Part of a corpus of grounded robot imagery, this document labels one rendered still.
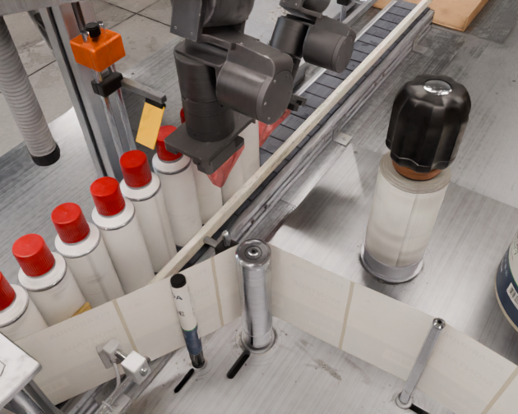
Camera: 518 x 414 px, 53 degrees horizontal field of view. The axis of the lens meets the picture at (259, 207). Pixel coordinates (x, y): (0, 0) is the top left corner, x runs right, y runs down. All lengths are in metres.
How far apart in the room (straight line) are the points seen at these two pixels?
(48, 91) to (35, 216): 1.90
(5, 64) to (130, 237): 0.23
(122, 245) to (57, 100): 2.14
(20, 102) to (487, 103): 0.91
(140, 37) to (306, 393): 2.67
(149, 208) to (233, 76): 0.22
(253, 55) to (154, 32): 2.66
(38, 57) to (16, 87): 2.53
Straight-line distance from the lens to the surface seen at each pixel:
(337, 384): 0.68
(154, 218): 0.68
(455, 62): 1.32
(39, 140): 0.66
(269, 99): 0.52
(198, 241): 0.76
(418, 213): 0.66
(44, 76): 2.97
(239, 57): 0.53
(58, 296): 0.62
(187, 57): 0.56
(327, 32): 0.82
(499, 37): 1.45
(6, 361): 0.44
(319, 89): 1.08
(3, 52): 0.60
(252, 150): 0.82
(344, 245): 0.79
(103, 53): 0.64
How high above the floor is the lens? 1.50
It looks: 48 degrees down
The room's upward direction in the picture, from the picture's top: 2 degrees counter-clockwise
